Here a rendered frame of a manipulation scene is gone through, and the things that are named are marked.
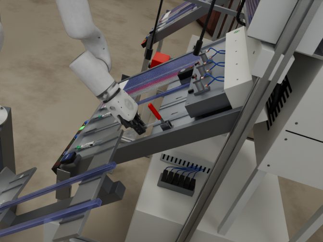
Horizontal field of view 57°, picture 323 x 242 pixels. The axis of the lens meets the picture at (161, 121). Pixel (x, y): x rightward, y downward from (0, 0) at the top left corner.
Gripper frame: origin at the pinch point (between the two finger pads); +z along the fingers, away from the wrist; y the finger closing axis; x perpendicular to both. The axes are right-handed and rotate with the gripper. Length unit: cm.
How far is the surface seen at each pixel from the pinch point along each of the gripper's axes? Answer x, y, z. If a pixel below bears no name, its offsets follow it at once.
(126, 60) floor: 109, 230, 13
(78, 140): 31.3, 5.6, -5.9
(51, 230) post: 19.8, -38.2, -1.2
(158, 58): 18, 93, 3
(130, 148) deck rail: 1.9, -10.0, 0.9
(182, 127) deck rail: -18.2, -9.8, 2.9
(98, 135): 22.1, 6.2, -3.0
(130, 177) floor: 76, 61, 55
